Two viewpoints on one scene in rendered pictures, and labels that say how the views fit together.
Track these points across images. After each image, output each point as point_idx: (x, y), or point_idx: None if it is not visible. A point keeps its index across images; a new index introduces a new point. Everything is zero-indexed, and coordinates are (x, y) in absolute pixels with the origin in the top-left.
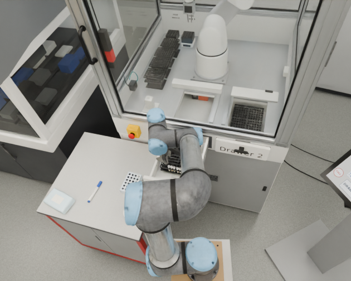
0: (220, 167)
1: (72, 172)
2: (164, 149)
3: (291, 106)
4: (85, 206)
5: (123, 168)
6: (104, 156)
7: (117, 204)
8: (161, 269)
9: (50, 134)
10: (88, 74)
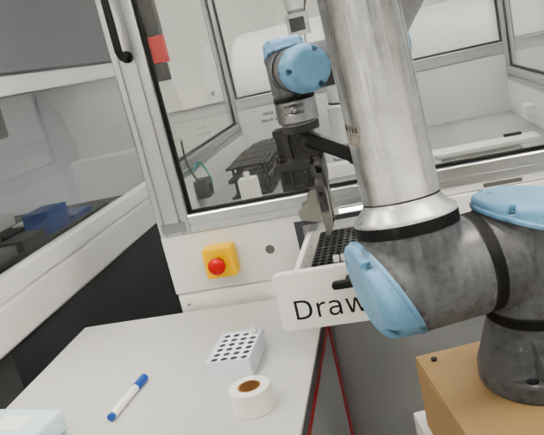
0: (473, 322)
1: (53, 387)
2: (323, 59)
3: None
4: (101, 431)
5: (206, 345)
6: (146, 344)
7: (205, 401)
8: (415, 241)
9: None
10: (94, 223)
